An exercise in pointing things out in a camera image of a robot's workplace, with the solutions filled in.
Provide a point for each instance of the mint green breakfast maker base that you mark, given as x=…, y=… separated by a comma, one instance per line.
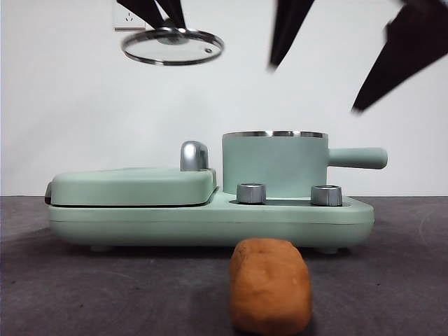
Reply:
x=210, y=224

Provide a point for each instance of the mint green steamer pot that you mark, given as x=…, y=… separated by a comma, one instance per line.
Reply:
x=273, y=164

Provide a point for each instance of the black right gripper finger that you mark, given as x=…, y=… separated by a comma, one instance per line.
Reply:
x=288, y=24
x=413, y=45

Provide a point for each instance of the white wall socket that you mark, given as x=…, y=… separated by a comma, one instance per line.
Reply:
x=127, y=19

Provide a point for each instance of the glass lid with green knob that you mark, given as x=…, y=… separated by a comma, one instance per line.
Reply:
x=189, y=45

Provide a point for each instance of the chrome control knob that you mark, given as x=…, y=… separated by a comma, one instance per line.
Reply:
x=251, y=194
x=326, y=196

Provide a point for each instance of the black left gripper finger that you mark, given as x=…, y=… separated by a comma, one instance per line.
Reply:
x=175, y=10
x=143, y=10

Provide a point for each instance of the mint green hinged griddle cover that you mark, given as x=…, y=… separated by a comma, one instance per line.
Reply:
x=122, y=189

